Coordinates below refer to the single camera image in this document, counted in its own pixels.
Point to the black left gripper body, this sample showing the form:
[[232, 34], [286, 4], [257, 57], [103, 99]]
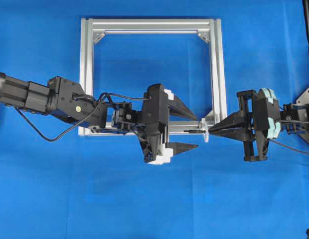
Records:
[[154, 119]]

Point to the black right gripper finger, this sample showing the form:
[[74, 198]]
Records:
[[237, 120], [236, 134]]

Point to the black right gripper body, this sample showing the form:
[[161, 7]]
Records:
[[262, 121]]

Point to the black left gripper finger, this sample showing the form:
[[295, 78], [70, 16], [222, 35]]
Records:
[[179, 109], [178, 148]]

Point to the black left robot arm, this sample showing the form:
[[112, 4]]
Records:
[[67, 101]]

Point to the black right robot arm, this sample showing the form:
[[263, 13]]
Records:
[[294, 119]]

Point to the blue table mat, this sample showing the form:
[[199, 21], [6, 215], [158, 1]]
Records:
[[99, 187]]

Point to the aluminium extrusion frame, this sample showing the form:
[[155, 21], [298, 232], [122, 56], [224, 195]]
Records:
[[185, 54]]

